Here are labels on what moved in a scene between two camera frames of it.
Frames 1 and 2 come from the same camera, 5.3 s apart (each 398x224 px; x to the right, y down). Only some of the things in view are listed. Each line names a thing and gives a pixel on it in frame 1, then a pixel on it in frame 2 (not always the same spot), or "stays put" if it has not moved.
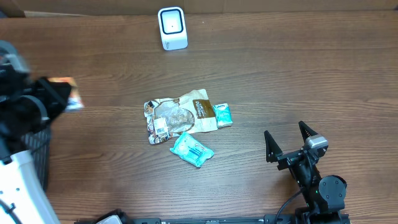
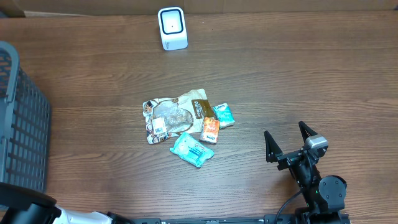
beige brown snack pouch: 167,117 stays put
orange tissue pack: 75,102 -> 209,129
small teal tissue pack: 222,115 stays put
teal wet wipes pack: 191,150 stays put
